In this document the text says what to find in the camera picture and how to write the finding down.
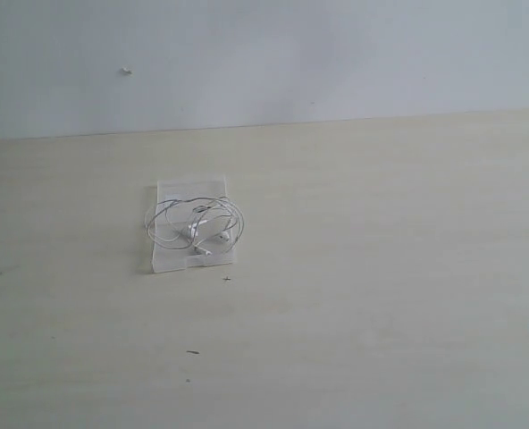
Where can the clear plastic storage box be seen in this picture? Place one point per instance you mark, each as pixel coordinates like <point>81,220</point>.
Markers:
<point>193,223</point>

